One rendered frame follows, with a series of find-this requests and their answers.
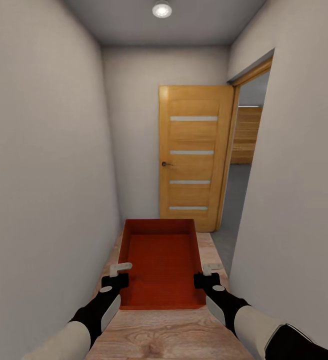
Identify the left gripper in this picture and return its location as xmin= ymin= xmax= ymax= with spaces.
xmin=101 ymin=273 xmax=129 ymax=289

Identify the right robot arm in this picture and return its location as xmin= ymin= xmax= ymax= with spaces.
xmin=193 ymin=262 xmax=328 ymax=360

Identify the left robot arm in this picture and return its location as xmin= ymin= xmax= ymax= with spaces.
xmin=20 ymin=262 xmax=133 ymax=360

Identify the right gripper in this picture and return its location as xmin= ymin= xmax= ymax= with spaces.
xmin=193 ymin=272 xmax=220 ymax=289

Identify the storage box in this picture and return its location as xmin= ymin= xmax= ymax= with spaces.
xmin=117 ymin=219 xmax=207 ymax=311

